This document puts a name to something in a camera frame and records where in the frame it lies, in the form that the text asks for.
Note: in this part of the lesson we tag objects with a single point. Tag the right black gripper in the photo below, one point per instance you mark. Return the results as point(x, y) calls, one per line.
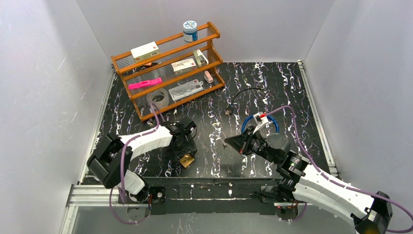
point(246, 144)

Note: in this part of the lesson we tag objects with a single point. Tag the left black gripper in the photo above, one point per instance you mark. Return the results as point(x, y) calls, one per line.
point(182, 149)

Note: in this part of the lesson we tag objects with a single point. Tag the brass padlock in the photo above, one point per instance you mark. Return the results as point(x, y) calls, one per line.
point(186, 160)

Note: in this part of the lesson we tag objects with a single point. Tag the black cable padlock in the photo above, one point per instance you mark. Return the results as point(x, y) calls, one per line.
point(230, 109)

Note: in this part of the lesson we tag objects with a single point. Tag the blue cable bike lock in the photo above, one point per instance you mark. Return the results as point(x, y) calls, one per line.
point(270, 119)

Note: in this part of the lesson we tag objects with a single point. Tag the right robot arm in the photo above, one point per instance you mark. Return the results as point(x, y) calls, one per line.
point(369, 214)

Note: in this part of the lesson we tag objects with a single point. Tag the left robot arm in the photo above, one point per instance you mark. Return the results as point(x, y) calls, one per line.
point(110, 160)

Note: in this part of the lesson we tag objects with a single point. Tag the clear tape roll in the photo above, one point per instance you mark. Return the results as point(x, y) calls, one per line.
point(159, 98)

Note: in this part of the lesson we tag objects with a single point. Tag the packaged item bottom shelf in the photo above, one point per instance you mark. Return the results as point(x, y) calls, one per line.
point(186, 89)

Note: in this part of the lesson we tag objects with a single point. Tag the pink plastic tool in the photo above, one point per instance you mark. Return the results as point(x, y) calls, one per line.
point(146, 83)

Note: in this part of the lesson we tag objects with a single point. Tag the orange wooden shelf rack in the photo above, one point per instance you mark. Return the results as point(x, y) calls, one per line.
point(172, 49)

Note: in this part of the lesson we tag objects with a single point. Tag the white box middle shelf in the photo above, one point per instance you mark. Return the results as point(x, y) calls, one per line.
point(184, 66)

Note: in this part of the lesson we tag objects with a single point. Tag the white box shelf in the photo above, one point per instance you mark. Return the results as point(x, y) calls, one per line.
point(144, 52)
point(184, 66)

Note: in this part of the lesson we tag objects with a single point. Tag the white box top shelf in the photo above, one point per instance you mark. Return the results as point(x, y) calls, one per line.
point(144, 52)

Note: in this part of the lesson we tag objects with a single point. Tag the blue lidded jar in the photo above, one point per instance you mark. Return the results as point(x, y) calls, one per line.
point(190, 31)

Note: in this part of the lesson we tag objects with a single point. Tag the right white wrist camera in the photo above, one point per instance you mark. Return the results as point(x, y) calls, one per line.
point(261, 121)

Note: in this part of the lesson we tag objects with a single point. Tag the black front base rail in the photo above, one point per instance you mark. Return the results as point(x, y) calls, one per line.
point(176, 195)

